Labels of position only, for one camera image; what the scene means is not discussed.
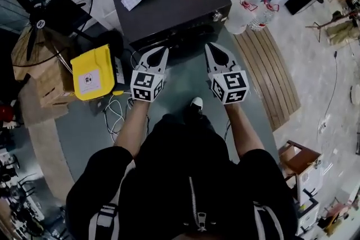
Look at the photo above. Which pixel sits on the brown cardboard boxes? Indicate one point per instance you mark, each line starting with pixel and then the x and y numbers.
pixel 47 76

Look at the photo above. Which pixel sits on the brown floor board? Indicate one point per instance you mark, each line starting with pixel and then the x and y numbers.
pixel 45 149

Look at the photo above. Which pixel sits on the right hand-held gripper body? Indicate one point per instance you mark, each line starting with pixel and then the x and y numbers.
pixel 229 87

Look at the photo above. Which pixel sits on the person's black white shoe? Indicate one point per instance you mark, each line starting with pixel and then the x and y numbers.
pixel 195 106

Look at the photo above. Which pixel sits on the yellow bag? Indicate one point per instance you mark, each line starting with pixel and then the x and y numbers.
pixel 92 76

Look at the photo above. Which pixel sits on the person's right forearm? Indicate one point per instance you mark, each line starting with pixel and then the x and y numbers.
pixel 243 129

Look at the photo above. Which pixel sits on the person's left forearm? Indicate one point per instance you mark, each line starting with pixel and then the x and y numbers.
pixel 130 126

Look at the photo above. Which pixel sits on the white power strip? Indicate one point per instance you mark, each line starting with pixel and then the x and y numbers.
pixel 119 71

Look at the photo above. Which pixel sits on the brown wooden stool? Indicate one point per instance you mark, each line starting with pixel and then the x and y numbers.
pixel 301 157

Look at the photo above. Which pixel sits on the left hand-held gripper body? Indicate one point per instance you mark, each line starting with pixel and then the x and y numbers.
pixel 146 84

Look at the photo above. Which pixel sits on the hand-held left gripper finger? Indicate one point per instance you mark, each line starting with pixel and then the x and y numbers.
pixel 164 60
pixel 150 53

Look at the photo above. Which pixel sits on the brown tripod stand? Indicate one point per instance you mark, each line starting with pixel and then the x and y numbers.
pixel 334 22

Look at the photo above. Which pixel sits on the red round object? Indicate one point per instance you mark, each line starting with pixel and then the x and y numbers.
pixel 5 113

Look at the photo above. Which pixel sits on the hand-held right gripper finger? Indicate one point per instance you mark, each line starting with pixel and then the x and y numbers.
pixel 225 54
pixel 208 60

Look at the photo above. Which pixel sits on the white small cabinet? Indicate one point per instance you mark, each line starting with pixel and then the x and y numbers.
pixel 308 185

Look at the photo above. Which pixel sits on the wooden slat mat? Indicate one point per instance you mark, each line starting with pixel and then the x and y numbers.
pixel 267 73

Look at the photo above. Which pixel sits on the black standing fan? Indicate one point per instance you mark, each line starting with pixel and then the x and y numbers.
pixel 39 8

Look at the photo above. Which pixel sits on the person's black jacket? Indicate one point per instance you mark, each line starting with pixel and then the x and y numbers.
pixel 180 177

